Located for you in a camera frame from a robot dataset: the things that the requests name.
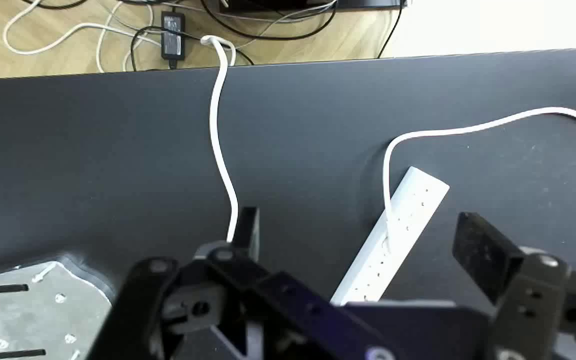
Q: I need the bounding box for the white power strip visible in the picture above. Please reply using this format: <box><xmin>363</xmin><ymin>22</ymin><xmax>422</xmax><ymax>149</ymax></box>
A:
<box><xmin>329</xmin><ymin>166</ymin><xmax>452</xmax><ymax>308</ymax></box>

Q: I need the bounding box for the black adapter cable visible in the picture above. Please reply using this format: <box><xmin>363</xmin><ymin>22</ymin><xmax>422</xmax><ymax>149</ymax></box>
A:
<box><xmin>129</xmin><ymin>23</ymin><xmax>170</xmax><ymax>72</ymax></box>

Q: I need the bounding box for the black power adapter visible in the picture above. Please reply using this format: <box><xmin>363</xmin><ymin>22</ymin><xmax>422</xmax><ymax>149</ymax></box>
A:
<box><xmin>158</xmin><ymin>8</ymin><xmax>188</xmax><ymax>69</ymax></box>

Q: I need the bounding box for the white power strip cord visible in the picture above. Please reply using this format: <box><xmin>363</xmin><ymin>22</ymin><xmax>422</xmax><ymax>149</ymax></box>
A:
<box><xmin>201</xmin><ymin>33</ymin><xmax>242</xmax><ymax>246</ymax></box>

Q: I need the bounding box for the white plug cable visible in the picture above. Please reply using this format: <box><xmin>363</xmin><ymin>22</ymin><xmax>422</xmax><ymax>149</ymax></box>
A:
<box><xmin>381</xmin><ymin>106</ymin><xmax>576</xmax><ymax>258</ymax></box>

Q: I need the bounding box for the grey metal plate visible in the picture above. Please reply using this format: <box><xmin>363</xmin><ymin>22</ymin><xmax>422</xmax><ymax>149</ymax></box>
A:
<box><xmin>0</xmin><ymin>251</ymin><xmax>121</xmax><ymax>360</ymax></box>

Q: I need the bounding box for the white floor cable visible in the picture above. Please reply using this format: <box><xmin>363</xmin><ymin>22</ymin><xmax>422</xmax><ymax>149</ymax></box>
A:
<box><xmin>95</xmin><ymin>0</ymin><xmax>140</xmax><ymax>74</ymax></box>
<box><xmin>2</xmin><ymin>0</ymin><xmax>170</xmax><ymax>74</ymax></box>

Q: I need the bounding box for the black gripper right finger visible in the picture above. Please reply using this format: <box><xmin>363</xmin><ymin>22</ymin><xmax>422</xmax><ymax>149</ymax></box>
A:
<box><xmin>452</xmin><ymin>210</ymin><xmax>576</xmax><ymax>360</ymax></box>

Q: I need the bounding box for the black floor cable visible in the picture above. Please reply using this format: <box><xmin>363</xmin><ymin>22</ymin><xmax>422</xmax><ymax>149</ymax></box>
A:
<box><xmin>376</xmin><ymin>4</ymin><xmax>409</xmax><ymax>61</ymax></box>

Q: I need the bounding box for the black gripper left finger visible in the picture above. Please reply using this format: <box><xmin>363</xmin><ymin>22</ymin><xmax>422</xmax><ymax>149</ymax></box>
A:
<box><xmin>197</xmin><ymin>206</ymin><xmax>400</xmax><ymax>360</ymax></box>

